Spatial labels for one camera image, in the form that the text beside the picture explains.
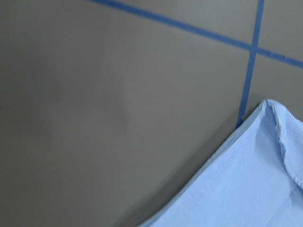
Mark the light blue striped shirt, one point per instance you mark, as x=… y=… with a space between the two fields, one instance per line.
x=254 y=179

